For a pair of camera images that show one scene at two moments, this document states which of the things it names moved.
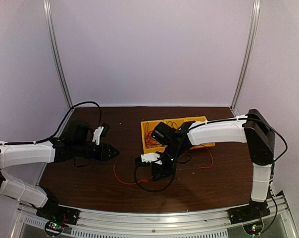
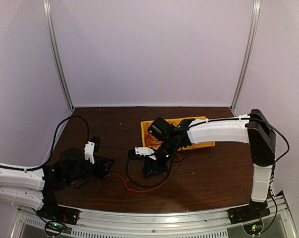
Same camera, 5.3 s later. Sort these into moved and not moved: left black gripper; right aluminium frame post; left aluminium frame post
Moved: left black gripper
Not moved: right aluminium frame post; left aluminium frame post
